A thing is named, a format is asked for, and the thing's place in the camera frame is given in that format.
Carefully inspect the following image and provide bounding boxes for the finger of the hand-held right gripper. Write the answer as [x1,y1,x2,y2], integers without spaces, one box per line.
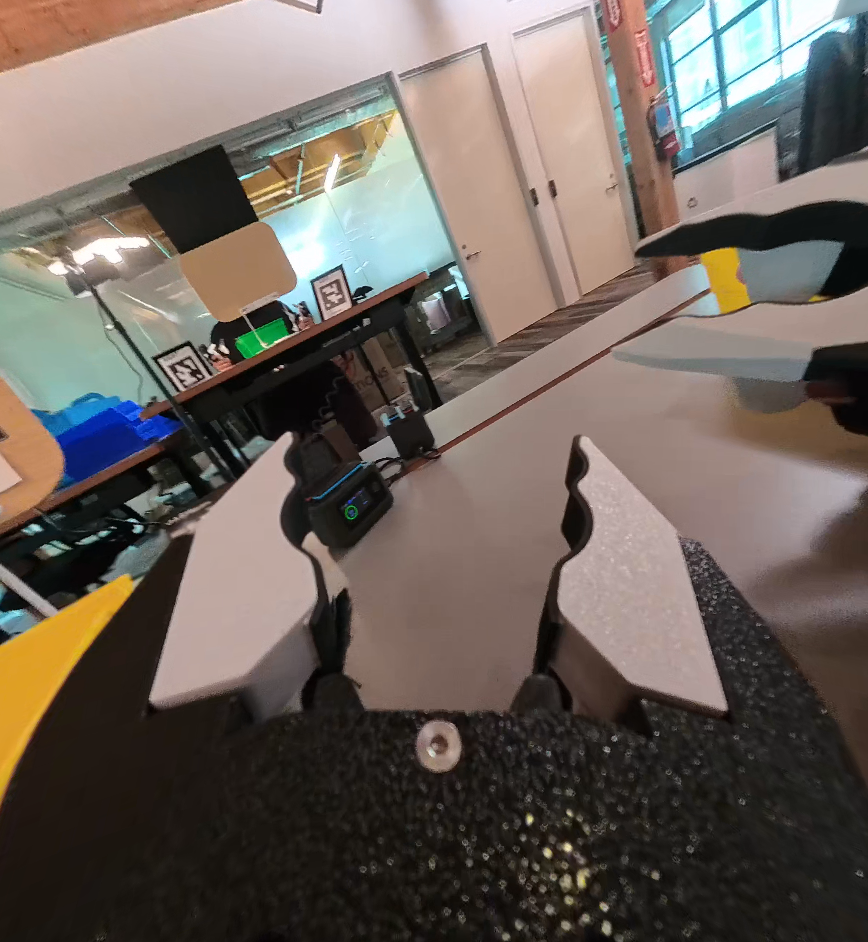
[634,155,868,306]
[611,322,821,415]

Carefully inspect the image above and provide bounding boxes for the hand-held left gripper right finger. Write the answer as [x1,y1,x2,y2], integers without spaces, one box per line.
[543,434,731,737]

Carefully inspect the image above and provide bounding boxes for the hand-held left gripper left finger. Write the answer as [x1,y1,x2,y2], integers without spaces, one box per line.
[148,433,352,724]

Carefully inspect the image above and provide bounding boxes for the yellow plastic bin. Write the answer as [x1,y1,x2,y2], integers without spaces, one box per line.
[0,574,135,902]

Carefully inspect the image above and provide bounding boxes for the black portable power station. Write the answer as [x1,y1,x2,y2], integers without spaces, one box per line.
[303,459,396,550]

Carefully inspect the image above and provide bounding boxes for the dark jacket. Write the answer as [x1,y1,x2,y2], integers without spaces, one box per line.
[796,13,868,179]

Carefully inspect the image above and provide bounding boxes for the stack of blue bins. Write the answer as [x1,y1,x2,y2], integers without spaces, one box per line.
[31,393,185,488]

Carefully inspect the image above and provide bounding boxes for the black battery charger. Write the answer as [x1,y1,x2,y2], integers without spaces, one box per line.
[385,407,437,462]

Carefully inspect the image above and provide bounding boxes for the printed marker tag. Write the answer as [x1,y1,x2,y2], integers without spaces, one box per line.
[152,341,211,396]
[309,264,355,322]

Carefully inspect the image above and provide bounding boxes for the white door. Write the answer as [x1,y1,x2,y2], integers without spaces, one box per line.
[396,46,562,348]
[511,6,642,297]

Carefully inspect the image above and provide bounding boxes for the green plastic bin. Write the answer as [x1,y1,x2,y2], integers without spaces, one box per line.
[233,316,292,363]

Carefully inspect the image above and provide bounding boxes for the cardboard box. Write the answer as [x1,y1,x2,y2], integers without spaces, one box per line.
[359,344,407,407]

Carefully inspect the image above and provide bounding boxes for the wooden top table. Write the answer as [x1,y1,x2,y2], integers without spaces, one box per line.
[140,271,444,483]

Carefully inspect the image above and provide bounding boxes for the rounded wooden board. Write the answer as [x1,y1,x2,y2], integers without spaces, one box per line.
[0,337,65,542]

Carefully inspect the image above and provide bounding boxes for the tripod studio light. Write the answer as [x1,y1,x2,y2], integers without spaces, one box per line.
[50,246,238,483]

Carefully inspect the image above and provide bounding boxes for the wooden post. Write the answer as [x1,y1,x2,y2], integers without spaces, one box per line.
[602,0,682,238]

